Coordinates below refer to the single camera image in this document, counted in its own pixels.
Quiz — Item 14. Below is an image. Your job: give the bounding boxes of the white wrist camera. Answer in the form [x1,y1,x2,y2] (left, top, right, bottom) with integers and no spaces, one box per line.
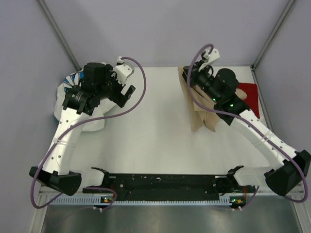
[113,56,135,84]
[198,48,220,71]

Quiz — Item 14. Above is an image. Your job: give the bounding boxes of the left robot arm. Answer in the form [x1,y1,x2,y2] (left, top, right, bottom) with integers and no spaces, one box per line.
[29,60,135,196]

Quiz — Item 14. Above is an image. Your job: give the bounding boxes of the aluminium frame rail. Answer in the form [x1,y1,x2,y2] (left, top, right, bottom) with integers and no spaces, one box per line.
[39,184,304,195]

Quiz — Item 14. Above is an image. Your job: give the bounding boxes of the white slotted cable duct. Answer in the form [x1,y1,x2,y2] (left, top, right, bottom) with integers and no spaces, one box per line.
[52,196,245,207]

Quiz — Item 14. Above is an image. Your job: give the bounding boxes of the white flower print t-shirt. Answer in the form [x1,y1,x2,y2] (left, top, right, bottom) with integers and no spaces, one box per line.
[53,69,116,132]

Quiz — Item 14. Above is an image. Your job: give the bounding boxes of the corner frame post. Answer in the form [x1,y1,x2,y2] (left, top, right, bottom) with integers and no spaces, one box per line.
[36,0,81,71]
[251,0,297,70]

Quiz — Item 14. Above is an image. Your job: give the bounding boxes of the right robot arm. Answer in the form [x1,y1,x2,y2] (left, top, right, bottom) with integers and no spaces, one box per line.
[178,62,311,198]

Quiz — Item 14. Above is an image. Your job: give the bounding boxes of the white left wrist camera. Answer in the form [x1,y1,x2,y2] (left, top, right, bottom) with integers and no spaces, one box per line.
[113,56,135,84]

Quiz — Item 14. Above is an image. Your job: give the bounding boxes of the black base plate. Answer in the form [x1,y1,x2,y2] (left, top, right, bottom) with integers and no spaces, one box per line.
[82,172,255,202]

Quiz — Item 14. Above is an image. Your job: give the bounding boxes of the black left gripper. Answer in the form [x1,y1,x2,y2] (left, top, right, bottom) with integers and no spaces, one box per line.
[96,65,135,107]

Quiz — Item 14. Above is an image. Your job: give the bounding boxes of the folded red t-shirt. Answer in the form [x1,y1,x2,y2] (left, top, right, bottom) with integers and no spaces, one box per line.
[236,83,260,118]

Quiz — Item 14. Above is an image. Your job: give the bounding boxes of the right side frame rail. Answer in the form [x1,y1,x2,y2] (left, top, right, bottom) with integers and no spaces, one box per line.
[250,66,276,134]

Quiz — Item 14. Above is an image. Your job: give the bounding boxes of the left corner frame post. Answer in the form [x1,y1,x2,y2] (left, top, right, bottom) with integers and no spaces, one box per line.
[36,0,81,71]

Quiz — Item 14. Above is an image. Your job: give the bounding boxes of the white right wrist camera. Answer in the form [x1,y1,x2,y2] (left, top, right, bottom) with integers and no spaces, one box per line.
[198,48,220,71]

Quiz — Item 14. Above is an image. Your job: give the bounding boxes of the right corner frame post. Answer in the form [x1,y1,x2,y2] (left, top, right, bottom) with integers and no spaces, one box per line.
[251,0,297,70]

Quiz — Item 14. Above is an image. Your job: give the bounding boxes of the beige t-shirt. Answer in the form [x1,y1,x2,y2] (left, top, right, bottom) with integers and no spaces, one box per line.
[177,67,247,133]

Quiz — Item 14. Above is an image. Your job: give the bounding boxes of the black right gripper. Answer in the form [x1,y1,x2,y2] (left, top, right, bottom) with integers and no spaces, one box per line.
[178,60,221,104]

